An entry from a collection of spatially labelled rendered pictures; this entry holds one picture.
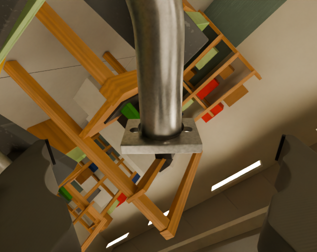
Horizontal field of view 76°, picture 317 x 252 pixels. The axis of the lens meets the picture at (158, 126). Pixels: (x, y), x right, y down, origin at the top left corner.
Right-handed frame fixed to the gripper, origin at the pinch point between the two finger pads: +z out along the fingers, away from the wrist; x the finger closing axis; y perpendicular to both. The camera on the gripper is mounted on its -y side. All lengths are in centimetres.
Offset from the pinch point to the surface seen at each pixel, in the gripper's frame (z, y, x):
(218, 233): 311, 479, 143
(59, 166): 4.2, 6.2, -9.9
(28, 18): 19.0, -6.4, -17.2
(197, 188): 531, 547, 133
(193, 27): 5.7, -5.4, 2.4
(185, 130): 2.6, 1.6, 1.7
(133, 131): 2.5, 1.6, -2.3
